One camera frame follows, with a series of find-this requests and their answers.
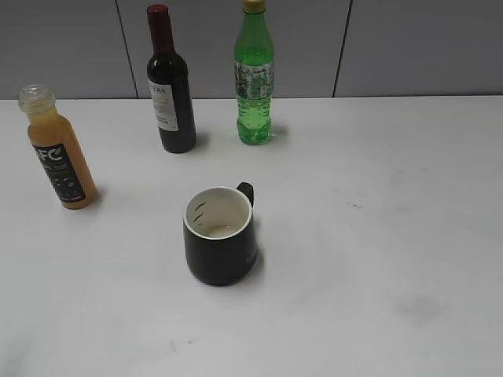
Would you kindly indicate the green plastic soda bottle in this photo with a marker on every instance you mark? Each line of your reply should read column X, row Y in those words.
column 253, row 56

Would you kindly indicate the dark red wine bottle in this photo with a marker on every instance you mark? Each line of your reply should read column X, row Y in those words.
column 168, row 80

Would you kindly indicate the black ceramic mug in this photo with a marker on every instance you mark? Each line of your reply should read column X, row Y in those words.
column 219, row 234

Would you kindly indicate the NFC orange juice bottle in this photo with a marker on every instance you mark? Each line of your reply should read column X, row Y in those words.
column 57, row 147

